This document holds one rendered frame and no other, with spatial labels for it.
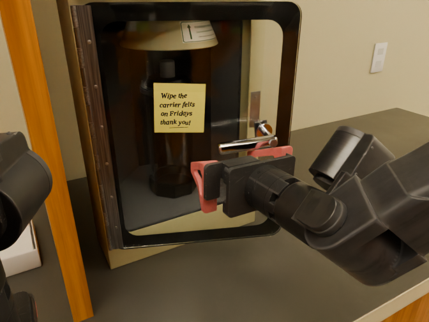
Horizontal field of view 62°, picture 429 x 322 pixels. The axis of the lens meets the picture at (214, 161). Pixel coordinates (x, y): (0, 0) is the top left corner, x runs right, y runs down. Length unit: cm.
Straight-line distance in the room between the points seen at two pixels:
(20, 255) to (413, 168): 64
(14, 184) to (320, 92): 127
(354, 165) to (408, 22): 140
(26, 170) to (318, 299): 51
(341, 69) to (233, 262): 98
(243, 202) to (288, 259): 30
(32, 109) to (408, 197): 39
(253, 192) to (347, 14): 111
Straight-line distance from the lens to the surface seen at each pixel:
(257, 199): 42
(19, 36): 45
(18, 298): 33
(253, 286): 66
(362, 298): 69
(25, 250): 75
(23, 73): 45
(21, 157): 30
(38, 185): 29
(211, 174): 43
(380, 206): 30
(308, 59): 135
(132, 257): 71
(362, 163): 37
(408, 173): 31
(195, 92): 54
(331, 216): 30
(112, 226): 64
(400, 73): 178
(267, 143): 54
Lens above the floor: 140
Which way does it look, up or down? 25 degrees down
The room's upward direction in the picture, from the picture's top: straight up
